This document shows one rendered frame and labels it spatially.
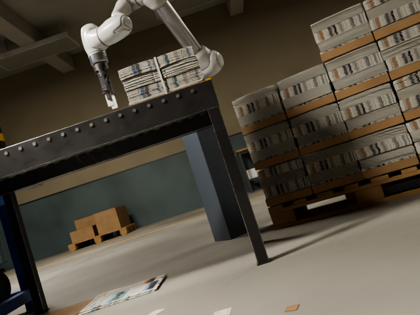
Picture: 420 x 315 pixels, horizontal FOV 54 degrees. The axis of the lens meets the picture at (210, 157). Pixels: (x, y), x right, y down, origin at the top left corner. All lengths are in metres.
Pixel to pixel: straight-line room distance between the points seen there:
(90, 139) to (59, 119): 8.15
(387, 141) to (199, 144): 1.15
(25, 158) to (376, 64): 1.80
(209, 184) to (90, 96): 7.29
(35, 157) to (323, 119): 1.51
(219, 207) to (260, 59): 7.00
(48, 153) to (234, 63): 7.80
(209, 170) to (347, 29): 1.18
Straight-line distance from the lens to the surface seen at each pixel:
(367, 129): 2.40
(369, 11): 2.48
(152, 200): 9.25
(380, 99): 2.40
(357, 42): 2.45
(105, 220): 8.40
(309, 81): 2.46
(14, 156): 1.96
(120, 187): 9.40
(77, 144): 1.85
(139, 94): 2.00
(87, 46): 2.23
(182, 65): 2.00
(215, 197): 2.73
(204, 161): 2.73
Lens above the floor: 0.37
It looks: 4 degrees up
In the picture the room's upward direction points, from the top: 18 degrees counter-clockwise
